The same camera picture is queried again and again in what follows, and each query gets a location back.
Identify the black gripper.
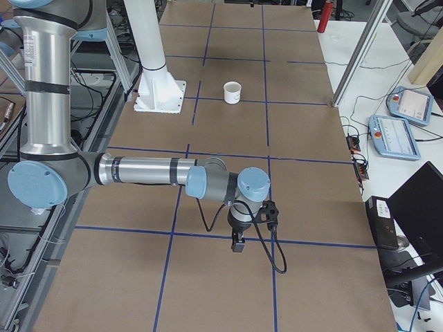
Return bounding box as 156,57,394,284
228,216,252,253

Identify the white smiley face mug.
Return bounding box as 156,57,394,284
223,81,242,104

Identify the black power strip far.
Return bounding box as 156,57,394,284
353,159,369,181

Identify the black power strip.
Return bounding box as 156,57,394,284
353,159,369,181
346,135,361,154

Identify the black power strip near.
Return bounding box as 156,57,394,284
346,135,361,154

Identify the black laptop computer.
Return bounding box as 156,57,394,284
365,161,442,288

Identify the near blue teach pendant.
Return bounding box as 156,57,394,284
368,115,421,161

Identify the blue teach pendant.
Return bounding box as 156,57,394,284
387,86,434,127
368,115,421,161

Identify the far blue teach pendant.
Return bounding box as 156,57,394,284
387,86,434,127

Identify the red cylinder can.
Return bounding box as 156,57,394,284
317,1,334,33

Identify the black camera cable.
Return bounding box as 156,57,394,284
195,199,287,275

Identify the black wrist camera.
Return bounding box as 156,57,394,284
256,200,279,232

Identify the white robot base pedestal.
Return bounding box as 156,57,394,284
125,0,186,114

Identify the grey aluminium frame post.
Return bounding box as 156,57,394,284
332,0,393,107

